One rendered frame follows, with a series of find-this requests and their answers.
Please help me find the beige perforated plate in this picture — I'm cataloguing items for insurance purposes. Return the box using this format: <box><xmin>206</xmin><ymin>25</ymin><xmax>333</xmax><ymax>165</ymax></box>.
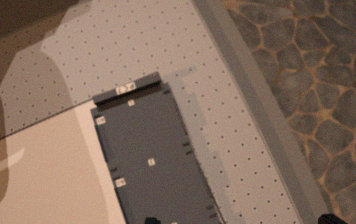
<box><xmin>0</xmin><ymin>0</ymin><xmax>303</xmax><ymax>224</ymax></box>

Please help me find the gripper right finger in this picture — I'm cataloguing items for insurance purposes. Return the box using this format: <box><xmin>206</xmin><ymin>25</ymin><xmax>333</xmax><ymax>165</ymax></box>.
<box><xmin>318</xmin><ymin>214</ymin><xmax>348</xmax><ymax>224</ymax></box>

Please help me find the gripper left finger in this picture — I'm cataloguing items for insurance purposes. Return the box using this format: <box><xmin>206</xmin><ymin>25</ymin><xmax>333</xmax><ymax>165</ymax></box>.
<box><xmin>144</xmin><ymin>217</ymin><xmax>160</xmax><ymax>224</ymax></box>

